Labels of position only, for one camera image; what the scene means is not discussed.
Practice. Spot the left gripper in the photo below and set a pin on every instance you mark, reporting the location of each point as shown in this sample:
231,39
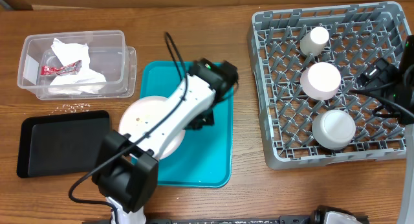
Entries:
209,120

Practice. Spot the grey dish rack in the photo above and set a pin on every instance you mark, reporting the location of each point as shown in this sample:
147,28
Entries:
359,35

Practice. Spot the black tray bin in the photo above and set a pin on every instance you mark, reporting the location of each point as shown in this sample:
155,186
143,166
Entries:
61,144

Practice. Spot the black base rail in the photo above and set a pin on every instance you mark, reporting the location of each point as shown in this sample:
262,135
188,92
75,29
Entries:
323,214

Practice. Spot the white napkin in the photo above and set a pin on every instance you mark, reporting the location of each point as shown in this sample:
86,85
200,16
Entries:
76,57

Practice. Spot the spilled rice grains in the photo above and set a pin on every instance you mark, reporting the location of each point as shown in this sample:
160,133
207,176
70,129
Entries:
71,108

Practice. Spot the pink plate with rice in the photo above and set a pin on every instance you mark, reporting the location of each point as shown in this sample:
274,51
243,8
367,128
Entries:
138,113

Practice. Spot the red snack wrapper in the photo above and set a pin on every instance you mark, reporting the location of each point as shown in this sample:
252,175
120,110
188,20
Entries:
69,69

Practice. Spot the grey bowl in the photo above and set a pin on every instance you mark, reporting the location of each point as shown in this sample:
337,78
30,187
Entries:
333,129

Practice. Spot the teal plastic tray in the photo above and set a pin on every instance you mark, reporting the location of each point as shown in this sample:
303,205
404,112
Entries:
204,157

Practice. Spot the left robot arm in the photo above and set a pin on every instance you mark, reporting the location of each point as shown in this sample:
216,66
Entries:
127,170

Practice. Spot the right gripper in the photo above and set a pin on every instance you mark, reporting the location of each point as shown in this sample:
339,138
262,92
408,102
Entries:
379,72

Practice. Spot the clear plastic bin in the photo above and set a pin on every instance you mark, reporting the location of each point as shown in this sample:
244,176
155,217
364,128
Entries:
109,56

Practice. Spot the white cup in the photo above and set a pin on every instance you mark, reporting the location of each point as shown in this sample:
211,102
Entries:
314,42

